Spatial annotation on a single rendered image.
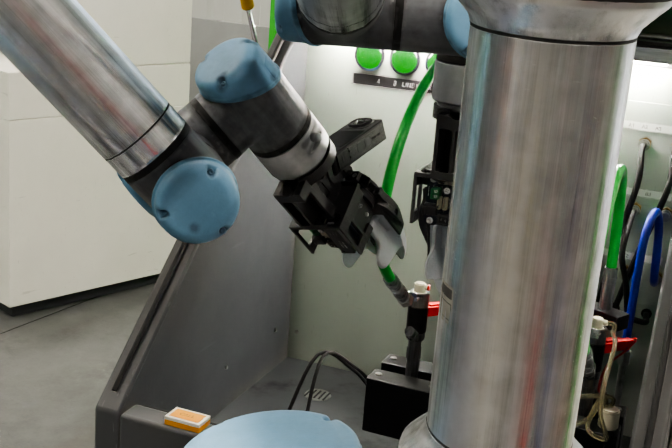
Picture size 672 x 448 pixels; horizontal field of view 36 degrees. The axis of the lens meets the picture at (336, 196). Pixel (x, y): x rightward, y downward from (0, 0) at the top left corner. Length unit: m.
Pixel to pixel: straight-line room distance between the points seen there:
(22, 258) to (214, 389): 2.63
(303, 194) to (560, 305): 0.57
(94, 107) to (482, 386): 0.45
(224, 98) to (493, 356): 0.53
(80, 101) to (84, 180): 3.37
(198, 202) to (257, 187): 0.73
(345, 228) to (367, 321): 0.68
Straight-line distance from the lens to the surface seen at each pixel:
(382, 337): 1.79
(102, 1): 4.18
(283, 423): 0.67
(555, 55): 0.51
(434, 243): 1.06
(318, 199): 1.11
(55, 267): 4.28
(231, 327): 1.63
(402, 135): 1.24
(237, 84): 1.01
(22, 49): 0.88
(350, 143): 1.16
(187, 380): 1.54
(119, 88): 0.88
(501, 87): 0.52
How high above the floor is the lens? 1.57
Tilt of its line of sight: 14 degrees down
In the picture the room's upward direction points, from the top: 4 degrees clockwise
